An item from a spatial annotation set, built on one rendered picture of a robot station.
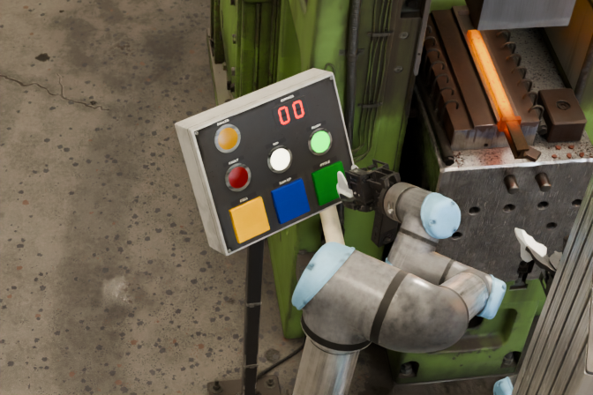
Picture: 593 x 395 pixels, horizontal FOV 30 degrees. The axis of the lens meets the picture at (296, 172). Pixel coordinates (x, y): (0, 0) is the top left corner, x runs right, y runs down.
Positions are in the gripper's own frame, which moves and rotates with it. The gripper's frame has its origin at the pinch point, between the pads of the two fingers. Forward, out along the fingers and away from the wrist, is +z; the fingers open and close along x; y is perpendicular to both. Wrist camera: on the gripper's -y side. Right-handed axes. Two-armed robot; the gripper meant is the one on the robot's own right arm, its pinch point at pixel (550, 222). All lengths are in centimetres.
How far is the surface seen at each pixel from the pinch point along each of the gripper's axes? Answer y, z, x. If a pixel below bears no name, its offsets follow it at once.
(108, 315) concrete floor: 100, 60, -95
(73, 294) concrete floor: 100, 69, -105
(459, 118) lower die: 2.1, 34.4, -10.3
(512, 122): -1.2, 28.7, 0.0
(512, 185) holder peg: 11.8, 21.4, 0.5
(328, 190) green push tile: -0.1, 13.5, -44.5
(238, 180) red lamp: -9, 10, -64
